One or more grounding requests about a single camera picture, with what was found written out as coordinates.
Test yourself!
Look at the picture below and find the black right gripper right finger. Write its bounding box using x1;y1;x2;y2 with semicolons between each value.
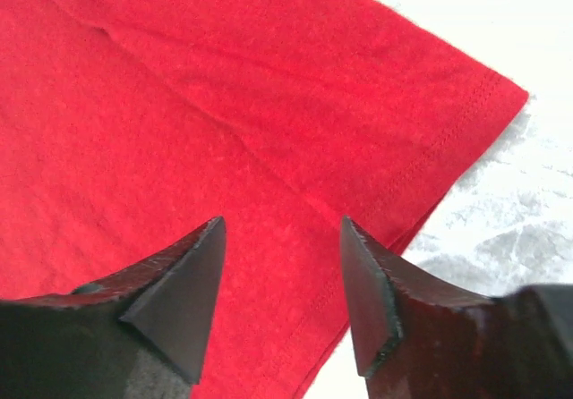
340;217;572;398

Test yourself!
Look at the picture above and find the dark red t shirt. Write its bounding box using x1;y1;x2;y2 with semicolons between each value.
1;0;527;398

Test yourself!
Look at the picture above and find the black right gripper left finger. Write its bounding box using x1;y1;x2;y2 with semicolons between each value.
1;216;226;399

